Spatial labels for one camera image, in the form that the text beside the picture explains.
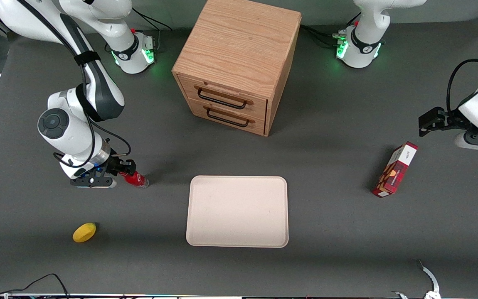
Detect black drawer handle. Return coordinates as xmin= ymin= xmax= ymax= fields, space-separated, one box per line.
xmin=203 ymin=105 xmax=256 ymax=128
xmin=194 ymin=85 xmax=254 ymax=110

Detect black cables at base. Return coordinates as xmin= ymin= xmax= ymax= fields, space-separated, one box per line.
xmin=300 ymin=12 xmax=362 ymax=49
xmin=130 ymin=7 xmax=173 ymax=54

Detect yellow lemon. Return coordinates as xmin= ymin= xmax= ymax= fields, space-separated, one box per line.
xmin=72 ymin=223 xmax=97 ymax=243

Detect wooden two-drawer cabinet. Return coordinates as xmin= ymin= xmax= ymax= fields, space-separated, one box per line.
xmin=171 ymin=0 xmax=302 ymax=137

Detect curved metal bracket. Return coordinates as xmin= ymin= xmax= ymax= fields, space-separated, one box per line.
xmin=391 ymin=260 xmax=441 ymax=299

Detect black loose cable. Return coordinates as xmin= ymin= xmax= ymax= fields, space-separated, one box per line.
xmin=0 ymin=273 xmax=70 ymax=299

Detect black cables at right base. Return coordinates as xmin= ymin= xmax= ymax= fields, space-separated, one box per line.
xmin=130 ymin=7 xmax=173 ymax=54

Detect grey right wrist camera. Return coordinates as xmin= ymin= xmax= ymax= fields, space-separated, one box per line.
xmin=69 ymin=176 xmax=118 ymax=189

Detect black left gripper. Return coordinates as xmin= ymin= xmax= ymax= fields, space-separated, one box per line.
xmin=419 ymin=107 xmax=472 ymax=137

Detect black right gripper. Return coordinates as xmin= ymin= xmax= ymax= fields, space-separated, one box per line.
xmin=104 ymin=156 xmax=138 ymax=176

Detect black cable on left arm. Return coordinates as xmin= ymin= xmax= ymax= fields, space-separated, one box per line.
xmin=446 ymin=37 xmax=478 ymax=113

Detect beige plastic tray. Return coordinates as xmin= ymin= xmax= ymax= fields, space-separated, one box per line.
xmin=185 ymin=175 xmax=289 ymax=248

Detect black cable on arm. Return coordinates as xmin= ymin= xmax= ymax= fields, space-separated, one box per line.
xmin=446 ymin=37 xmax=478 ymax=113
xmin=25 ymin=0 xmax=132 ymax=169

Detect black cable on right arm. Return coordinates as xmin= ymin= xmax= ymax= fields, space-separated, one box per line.
xmin=25 ymin=0 xmax=132 ymax=169

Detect black cables at left base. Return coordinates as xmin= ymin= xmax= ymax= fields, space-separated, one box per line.
xmin=300 ymin=12 xmax=362 ymax=49

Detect red coke bottle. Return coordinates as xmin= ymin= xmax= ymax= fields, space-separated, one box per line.
xmin=119 ymin=171 xmax=150 ymax=189

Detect red cracker box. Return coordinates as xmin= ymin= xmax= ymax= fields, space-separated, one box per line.
xmin=372 ymin=141 xmax=419 ymax=198

